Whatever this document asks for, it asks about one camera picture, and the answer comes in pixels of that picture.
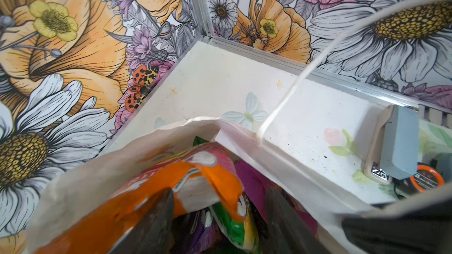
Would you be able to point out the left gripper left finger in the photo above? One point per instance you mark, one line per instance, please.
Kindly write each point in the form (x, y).
(152, 234)

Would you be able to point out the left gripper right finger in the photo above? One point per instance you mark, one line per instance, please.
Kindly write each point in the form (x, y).
(287, 232)

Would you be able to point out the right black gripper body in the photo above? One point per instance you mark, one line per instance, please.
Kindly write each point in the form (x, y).
(425, 231)

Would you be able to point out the white floral paper bag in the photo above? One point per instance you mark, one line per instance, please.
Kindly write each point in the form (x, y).
(313, 144)

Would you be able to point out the green white snack bag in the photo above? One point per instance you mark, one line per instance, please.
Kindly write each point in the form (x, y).
(242, 235)

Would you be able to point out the purple grape gummy bag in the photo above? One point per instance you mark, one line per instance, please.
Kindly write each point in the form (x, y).
(195, 232)

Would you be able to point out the orange red candy bag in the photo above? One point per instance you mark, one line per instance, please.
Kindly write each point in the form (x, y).
(89, 208)

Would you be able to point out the black orange tape measure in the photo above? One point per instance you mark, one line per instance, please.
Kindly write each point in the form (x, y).
(426, 178)

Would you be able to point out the aluminium rail frame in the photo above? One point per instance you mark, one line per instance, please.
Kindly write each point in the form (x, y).
(237, 57)

